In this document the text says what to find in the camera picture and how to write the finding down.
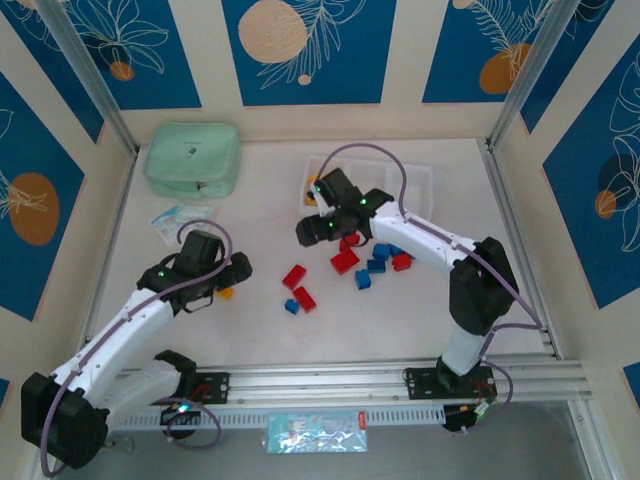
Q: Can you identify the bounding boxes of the large red lego brick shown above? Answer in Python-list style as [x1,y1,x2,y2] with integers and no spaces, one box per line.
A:
[330,249,361,276]

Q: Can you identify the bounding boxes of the clear white plastic packet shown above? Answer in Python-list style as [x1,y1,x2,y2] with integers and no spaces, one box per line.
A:
[175,202,221,227]

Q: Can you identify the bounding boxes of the blue white plastic packet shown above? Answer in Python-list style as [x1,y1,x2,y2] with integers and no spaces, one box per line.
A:
[149,204,201,246]

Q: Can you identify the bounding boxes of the white three-compartment tray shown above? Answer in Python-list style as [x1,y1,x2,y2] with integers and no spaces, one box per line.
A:
[298,154,434,230]

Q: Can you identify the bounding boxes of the mint green zip pouch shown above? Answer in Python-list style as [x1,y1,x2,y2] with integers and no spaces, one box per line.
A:
[143,122,243,200]

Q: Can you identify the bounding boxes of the black electronics module with LED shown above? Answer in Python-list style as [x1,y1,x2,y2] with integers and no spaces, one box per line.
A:
[441,402,497,434]
[159,397,202,427]

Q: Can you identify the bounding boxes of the holographic foil packet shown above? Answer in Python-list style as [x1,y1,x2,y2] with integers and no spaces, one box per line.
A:
[260,408,370,455]

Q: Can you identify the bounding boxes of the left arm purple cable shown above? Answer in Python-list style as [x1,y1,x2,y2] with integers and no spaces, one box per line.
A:
[40,218,235,479]

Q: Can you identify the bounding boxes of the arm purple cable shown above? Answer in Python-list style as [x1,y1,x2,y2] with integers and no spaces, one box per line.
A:
[40,218,235,479]
[317,142,544,435]

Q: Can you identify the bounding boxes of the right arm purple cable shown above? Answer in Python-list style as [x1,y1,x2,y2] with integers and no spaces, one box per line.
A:
[317,142,544,435]

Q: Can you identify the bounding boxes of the aluminium side rail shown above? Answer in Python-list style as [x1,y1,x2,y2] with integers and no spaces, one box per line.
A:
[480,139,565,360]
[82,149,140,346]

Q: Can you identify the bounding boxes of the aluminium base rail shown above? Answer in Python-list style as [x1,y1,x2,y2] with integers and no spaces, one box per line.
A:
[112,355,595,414]

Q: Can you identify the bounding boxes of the white slotted cable duct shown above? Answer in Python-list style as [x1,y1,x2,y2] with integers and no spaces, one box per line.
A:
[107,405,447,432]

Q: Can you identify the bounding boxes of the aluminium frame post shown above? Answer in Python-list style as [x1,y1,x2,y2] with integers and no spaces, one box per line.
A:
[35,0,140,157]
[485,0,585,151]

